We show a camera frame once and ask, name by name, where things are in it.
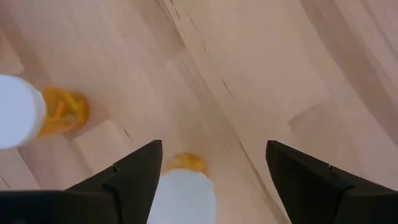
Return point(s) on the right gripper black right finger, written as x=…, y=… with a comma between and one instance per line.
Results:
x=304, y=186

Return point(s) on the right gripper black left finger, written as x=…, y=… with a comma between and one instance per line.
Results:
x=133, y=183

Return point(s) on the large orange pill bottle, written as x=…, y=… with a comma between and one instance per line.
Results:
x=18, y=112
x=183, y=199

